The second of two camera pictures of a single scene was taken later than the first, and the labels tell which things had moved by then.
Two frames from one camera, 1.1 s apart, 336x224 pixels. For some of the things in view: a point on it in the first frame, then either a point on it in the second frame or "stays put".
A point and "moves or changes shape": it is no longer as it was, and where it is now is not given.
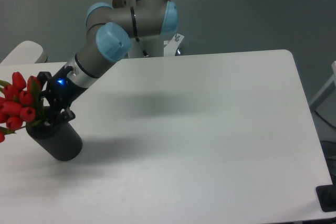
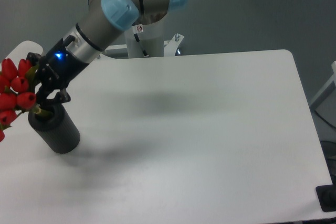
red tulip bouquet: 18,102 moves or changes shape
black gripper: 65,91 to 61,66
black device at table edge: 326,195 stays put
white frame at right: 333,78 stays put
